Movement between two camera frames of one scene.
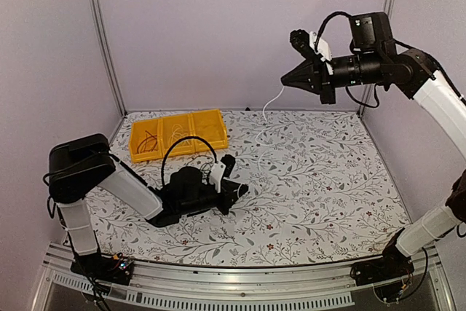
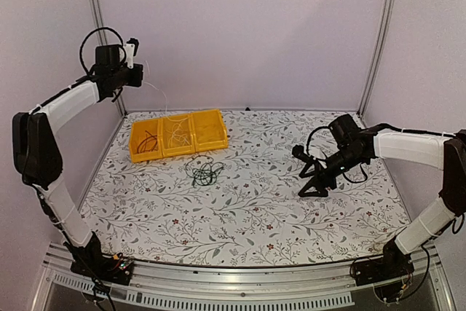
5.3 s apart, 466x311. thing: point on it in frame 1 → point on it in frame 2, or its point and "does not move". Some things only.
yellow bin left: [146, 140] does not move
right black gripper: [312, 74] → [320, 174]
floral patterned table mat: [319, 194] does not move
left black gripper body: [227, 195] → [135, 81]
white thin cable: [263, 145] → [156, 88]
